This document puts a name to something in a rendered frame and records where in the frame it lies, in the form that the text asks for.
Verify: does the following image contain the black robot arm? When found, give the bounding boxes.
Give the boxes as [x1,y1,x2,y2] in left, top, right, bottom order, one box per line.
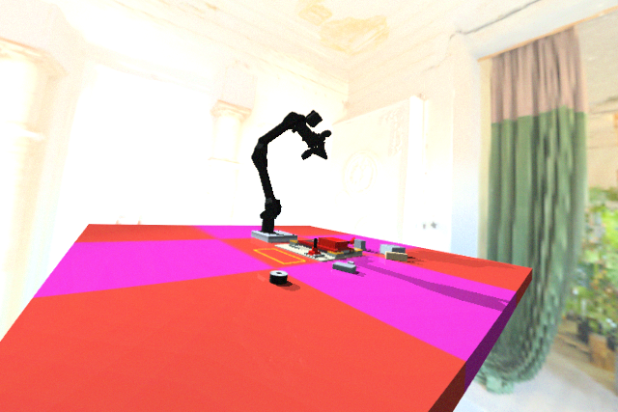
[251,109,323,233]

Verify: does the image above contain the black toy tyre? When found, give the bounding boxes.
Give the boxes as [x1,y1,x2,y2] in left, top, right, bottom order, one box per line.
[268,270,288,285]

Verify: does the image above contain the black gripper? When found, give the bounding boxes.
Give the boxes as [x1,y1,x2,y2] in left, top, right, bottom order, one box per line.
[301,129,332,160]

